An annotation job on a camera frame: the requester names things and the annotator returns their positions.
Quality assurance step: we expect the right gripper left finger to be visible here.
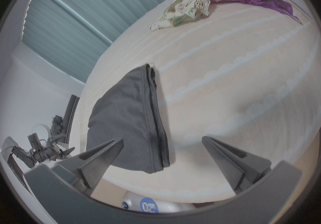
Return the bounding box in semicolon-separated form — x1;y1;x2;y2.
54;138;124;191

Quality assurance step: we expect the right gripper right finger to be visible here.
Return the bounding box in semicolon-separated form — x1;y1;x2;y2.
202;136;272;191

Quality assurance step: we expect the black T-shirt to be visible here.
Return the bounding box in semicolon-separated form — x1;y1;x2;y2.
86;64;171;174

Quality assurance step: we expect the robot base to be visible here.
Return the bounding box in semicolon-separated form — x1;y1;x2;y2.
120;191;196;214

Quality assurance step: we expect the bed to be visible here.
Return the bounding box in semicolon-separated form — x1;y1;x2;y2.
66;0;321;204

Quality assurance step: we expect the dark grey garment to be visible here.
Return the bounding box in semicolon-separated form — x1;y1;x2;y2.
50;115;64;141

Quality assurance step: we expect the black chest of drawers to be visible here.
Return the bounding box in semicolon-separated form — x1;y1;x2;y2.
62;95;81;144

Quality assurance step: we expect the round white mirror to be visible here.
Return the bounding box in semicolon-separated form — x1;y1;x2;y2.
34;124;50;141

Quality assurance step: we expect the white printed pyjama top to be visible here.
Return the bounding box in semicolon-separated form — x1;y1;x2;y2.
150;0;210;31

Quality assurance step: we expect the purple garment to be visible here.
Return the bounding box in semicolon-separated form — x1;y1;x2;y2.
213;0;303;26

